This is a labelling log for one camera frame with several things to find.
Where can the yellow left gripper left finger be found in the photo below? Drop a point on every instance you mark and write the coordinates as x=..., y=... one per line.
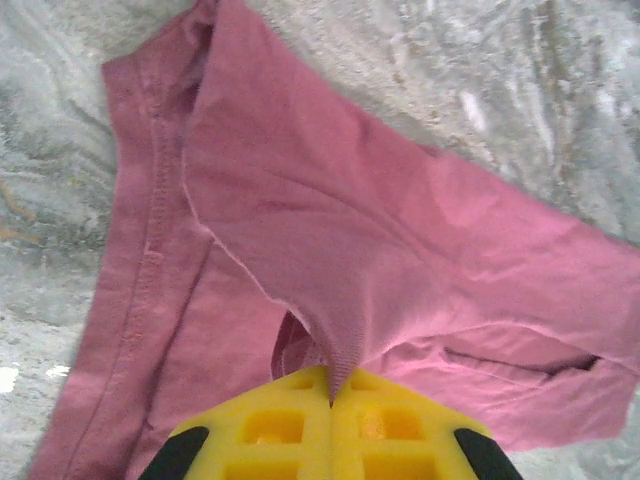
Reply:
x=280, y=430

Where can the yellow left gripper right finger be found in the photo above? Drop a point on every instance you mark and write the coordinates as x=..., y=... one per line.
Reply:
x=395, y=430

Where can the maroon t-shirt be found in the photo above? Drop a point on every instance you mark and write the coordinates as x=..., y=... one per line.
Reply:
x=350, y=200

